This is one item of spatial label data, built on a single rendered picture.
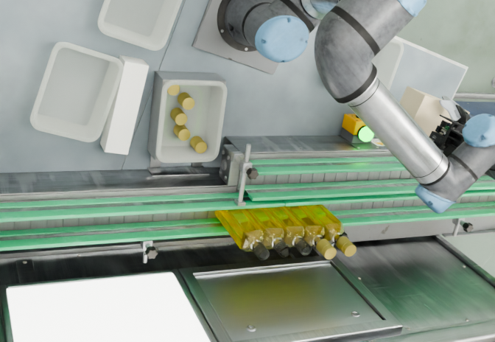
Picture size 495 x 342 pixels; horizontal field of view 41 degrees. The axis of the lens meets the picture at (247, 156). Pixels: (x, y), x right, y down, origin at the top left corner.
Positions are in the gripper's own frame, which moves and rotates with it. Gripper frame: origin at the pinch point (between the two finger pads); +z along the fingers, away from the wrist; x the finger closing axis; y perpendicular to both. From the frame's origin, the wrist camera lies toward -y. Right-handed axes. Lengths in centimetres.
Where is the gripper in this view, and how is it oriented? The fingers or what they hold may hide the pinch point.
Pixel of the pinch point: (432, 122)
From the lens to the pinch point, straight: 175.0
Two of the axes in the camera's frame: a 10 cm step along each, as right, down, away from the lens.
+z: -3.8, -3.9, 8.4
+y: -8.4, -2.3, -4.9
